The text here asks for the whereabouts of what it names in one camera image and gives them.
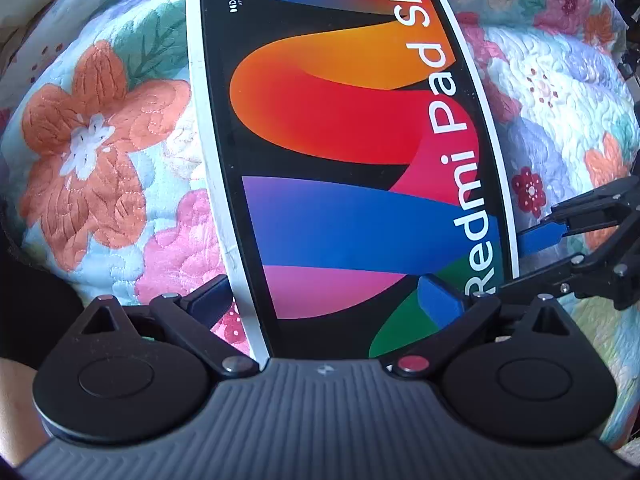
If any dark cloth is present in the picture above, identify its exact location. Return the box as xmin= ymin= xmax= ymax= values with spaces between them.
xmin=0 ymin=195 xmax=88 ymax=371

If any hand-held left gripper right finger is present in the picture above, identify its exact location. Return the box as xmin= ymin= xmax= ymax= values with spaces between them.
xmin=386 ymin=273 xmax=574 ymax=378

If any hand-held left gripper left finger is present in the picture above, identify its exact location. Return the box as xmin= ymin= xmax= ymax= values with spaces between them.
xmin=81 ymin=274 xmax=261 ymax=382

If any cream cloth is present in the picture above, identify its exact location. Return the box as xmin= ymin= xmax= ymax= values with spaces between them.
xmin=0 ymin=0 xmax=103 ymax=126

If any colourful tablet box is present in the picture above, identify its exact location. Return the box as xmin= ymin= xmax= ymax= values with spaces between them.
xmin=185 ymin=0 xmax=524 ymax=362

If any person's leg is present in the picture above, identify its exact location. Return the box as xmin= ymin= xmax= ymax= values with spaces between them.
xmin=0 ymin=357 xmax=45 ymax=467

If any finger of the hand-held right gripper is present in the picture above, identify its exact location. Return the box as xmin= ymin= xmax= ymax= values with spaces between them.
xmin=499 ymin=234 xmax=640 ymax=312
xmin=517 ymin=176 xmax=640 ymax=257

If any floral quilted blanket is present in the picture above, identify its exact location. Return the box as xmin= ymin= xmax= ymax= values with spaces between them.
xmin=0 ymin=0 xmax=640 ymax=453

